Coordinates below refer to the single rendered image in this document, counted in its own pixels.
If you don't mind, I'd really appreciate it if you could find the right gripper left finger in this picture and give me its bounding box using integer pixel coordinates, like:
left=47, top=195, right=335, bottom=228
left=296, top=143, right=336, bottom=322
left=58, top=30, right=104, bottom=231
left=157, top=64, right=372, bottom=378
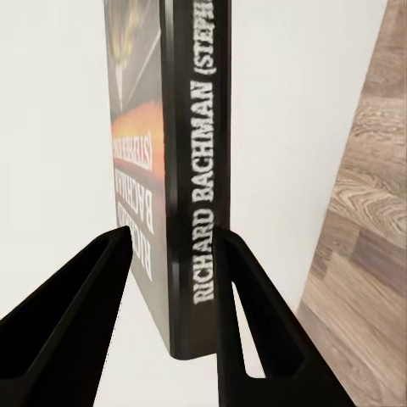
left=0, top=226, right=133, bottom=407

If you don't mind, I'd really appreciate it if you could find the hardback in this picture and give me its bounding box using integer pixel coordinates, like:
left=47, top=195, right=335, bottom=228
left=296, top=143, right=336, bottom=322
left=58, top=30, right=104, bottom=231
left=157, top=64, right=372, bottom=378
left=103, top=0, right=232, bottom=360

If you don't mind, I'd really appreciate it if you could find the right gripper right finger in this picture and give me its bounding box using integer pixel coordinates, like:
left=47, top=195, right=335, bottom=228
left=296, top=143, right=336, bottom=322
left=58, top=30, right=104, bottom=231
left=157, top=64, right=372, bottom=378
left=212, top=226, right=355, bottom=407

